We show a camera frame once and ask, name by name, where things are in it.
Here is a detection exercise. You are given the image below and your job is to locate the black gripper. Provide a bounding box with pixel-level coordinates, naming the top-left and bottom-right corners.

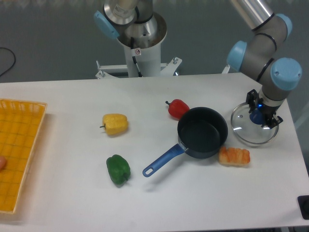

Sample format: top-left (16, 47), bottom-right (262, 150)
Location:
top-left (246, 89), bottom-right (283, 129)

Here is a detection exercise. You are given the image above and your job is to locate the glass lid blue knob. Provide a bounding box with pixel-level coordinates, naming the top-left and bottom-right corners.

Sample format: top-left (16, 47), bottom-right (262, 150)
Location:
top-left (230, 102), bottom-right (279, 145)

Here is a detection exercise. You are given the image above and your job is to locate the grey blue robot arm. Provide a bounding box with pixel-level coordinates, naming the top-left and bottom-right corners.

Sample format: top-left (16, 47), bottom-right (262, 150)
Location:
top-left (94, 0), bottom-right (302, 128)

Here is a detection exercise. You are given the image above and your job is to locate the orange toast bread piece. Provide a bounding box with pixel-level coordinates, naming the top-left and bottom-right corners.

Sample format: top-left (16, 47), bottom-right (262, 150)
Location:
top-left (219, 146), bottom-right (251, 166)

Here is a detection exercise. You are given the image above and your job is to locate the dark blue saucepan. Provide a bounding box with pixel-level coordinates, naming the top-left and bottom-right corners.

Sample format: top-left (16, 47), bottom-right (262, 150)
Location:
top-left (142, 107), bottom-right (228, 177)

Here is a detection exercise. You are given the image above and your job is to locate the red bell pepper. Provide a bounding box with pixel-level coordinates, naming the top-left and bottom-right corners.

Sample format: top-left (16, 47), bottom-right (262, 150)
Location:
top-left (165, 99), bottom-right (190, 119)

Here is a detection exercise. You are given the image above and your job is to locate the black device at table edge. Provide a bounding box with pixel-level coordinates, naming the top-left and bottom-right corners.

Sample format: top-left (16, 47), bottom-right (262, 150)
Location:
top-left (297, 195), bottom-right (309, 220)

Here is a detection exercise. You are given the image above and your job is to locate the yellow bell pepper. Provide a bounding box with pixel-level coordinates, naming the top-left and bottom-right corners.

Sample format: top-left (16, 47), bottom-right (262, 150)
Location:
top-left (100, 114), bottom-right (128, 135)

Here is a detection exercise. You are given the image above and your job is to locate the green bell pepper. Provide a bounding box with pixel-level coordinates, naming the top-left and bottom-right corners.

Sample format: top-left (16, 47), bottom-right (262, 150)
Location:
top-left (106, 154), bottom-right (131, 186)

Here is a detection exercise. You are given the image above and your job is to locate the yellow plastic basket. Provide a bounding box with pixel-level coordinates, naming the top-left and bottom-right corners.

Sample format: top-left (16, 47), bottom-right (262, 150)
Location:
top-left (0, 99), bottom-right (47, 214)

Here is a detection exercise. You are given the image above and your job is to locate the orange item in basket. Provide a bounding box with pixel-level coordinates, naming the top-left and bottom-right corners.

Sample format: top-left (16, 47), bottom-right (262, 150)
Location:
top-left (0, 156), bottom-right (7, 170)

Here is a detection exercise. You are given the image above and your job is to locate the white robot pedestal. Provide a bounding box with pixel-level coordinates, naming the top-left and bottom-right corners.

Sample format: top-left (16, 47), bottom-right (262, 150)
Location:
top-left (95, 12), bottom-right (231, 79)

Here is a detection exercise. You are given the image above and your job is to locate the black cable on pedestal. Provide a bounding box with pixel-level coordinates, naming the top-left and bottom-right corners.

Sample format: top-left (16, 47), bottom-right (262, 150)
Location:
top-left (130, 36), bottom-right (143, 78)

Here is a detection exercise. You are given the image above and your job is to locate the black cable on floor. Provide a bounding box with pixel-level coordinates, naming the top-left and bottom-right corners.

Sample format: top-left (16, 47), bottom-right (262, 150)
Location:
top-left (0, 47), bottom-right (16, 76)

